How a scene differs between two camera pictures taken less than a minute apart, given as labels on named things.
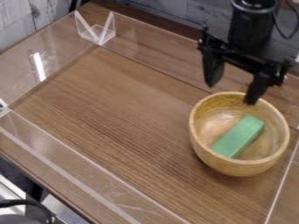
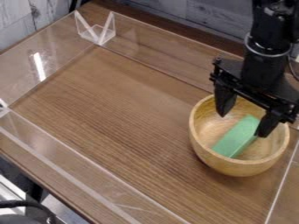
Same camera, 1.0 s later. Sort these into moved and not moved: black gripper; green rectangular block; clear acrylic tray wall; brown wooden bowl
Moved: black gripper
Not moved: brown wooden bowl; clear acrylic tray wall; green rectangular block
